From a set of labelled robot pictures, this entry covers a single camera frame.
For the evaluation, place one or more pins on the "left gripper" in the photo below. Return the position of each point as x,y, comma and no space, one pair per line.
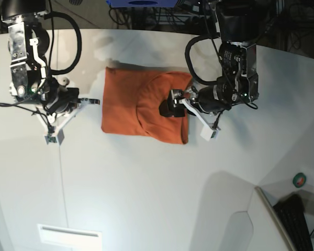
237,85

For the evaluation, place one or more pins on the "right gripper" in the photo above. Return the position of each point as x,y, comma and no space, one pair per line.
33,81

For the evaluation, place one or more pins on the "orange t-shirt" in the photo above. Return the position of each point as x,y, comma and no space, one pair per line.
131,101

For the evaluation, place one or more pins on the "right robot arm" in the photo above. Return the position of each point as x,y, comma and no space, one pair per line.
34,11

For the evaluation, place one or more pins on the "blue box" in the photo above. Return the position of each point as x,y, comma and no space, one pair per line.
142,3

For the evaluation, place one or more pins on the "green tape roll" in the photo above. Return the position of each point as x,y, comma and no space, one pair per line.
299,180

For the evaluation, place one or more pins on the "black keyboard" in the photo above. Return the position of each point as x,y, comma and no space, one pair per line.
291,214

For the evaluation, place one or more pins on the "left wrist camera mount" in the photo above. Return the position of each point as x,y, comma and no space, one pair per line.
209,130

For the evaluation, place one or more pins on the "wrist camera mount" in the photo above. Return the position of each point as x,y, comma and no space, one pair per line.
209,130
54,124

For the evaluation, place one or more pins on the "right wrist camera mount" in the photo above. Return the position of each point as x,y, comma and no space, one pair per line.
54,124

